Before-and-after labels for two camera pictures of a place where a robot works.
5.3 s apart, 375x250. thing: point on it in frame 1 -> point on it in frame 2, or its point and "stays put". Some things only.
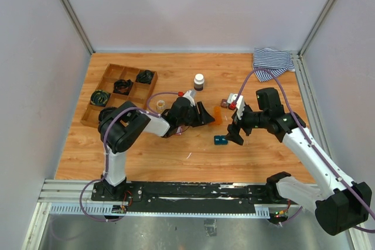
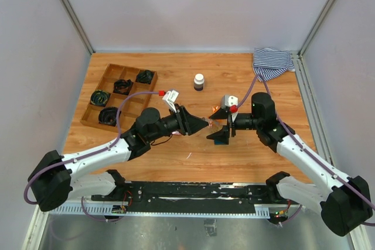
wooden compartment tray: (121, 84) stays put
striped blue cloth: (277, 61) stays put
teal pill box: (220, 140) stays put
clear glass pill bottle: (160, 106) -> (215, 125)
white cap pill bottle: (198, 82) stays put
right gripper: (234, 130) -> (222, 113)
